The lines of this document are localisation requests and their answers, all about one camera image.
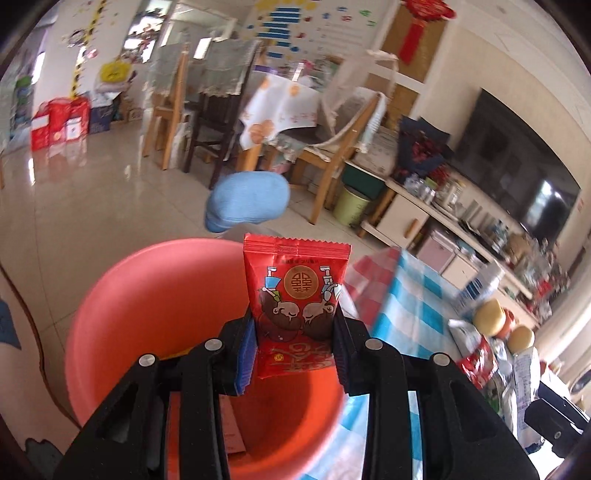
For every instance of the beige play mat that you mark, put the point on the beige play mat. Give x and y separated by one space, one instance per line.
27 369

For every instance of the dark wooden chair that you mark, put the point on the dark wooden chair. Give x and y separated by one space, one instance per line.
221 110

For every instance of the yellow pear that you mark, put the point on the yellow pear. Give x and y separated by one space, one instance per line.
521 339

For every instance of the cream television cabinet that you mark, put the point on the cream television cabinet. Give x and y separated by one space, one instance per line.
401 217

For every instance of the wooden chair with cushion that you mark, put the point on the wooden chair with cushion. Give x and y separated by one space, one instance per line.
332 170

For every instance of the red Chinese knot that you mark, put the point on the red Chinese knot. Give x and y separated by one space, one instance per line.
418 27

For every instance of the display shelf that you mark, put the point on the display shelf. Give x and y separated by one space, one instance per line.
143 39

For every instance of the red snack packet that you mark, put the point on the red snack packet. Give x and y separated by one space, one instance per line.
295 277

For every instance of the dark flower bouquet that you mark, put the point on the dark flower bouquet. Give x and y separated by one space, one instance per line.
425 147

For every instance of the pink plastic basin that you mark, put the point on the pink plastic basin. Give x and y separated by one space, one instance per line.
138 300

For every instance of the pink storage case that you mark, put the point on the pink storage case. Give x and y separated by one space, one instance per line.
436 249

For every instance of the crumpled red snack wrapper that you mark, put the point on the crumpled red snack wrapper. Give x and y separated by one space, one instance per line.
478 364

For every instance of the yellow bag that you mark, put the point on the yellow bag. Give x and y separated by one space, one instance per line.
114 71

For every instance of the white sack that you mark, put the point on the white sack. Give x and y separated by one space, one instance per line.
376 152

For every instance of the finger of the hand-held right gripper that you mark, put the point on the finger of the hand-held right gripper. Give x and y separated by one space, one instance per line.
554 415

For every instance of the red gift box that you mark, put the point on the red gift box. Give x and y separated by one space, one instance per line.
69 120
40 131

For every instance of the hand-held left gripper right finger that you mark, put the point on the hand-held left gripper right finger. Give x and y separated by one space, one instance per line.
341 360

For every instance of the blue checkered tablecloth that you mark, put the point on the blue checkered tablecloth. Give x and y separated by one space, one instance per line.
415 304

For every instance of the white mesh food cover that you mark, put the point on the white mesh food cover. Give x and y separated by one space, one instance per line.
351 87

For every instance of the blue round stool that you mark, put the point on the blue round stool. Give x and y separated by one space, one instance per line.
249 198

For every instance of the dark green storage box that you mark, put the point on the dark green storage box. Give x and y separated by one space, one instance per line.
364 177

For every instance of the green trash bin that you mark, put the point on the green trash bin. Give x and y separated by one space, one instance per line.
351 207

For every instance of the blue gift bag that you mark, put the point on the blue gift bag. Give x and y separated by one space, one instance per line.
101 115

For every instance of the dining table with white cloth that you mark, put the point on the dining table with white cloth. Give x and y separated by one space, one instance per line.
281 106

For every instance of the yellow apple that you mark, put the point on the yellow apple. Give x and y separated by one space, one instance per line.
488 317

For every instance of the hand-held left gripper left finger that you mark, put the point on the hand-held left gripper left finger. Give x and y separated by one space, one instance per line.
244 360

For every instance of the wooden chair with lace cover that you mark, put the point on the wooden chair with lace cover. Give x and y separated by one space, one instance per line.
168 92

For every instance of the tall white milk bottle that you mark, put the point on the tall white milk bottle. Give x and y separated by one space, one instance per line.
480 286

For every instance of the black television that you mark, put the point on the black television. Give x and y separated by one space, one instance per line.
508 157

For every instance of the wall sticker chart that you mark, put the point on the wall sticker chart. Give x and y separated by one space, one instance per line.
314 23

